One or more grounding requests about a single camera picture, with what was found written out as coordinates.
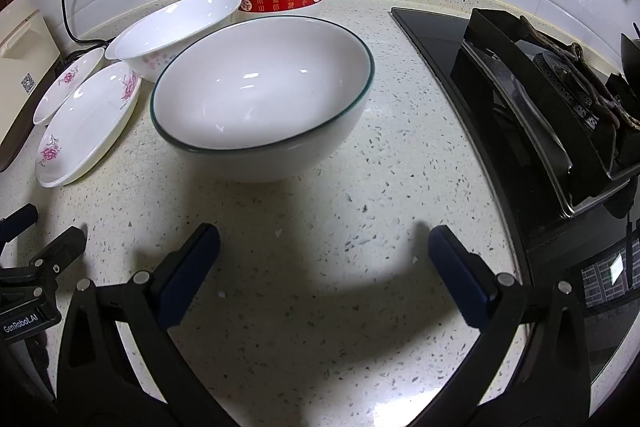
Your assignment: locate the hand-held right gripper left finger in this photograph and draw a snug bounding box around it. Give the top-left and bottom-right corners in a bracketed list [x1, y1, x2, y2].
[50, 223, 221, 427]

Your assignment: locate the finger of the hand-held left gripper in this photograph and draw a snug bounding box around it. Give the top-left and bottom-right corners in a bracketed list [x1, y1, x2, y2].
[29, 226, 89, 282]
[0, 204, 40, 253]

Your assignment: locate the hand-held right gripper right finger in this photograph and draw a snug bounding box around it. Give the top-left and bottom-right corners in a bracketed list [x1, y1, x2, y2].
[427, 224, 594, 427]

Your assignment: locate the large white floral plate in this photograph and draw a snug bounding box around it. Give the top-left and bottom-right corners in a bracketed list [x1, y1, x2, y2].
[35, 61, 142, 188]

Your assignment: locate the large white green-rimmed bowl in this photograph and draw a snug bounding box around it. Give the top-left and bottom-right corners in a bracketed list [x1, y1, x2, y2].
[150, 16, 376, 184]

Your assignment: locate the small white floral plate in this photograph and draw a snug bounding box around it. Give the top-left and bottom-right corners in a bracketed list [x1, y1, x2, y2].
[33, 47, 106, 126]

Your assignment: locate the cream rice cooker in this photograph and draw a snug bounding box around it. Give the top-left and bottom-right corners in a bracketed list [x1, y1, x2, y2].
[0, 0, 63, 172]

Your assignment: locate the metal gas burner head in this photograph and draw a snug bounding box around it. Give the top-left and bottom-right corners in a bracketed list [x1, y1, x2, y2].
[532, 52, 601, 130]

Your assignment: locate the rusty iron pan support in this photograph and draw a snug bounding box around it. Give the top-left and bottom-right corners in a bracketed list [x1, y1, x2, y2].
[519, 15, 640, 131]

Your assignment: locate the black glass cooktop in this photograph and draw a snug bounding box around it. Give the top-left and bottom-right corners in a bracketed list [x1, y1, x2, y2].
[391, 7, 640, 383]

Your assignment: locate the white floral bowl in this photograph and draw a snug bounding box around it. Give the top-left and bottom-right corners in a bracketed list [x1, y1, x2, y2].
[105, 0, 242, 82]

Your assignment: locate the black stove burner frame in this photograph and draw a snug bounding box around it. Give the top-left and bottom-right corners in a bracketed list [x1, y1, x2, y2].
[450, 8, 640, 218]

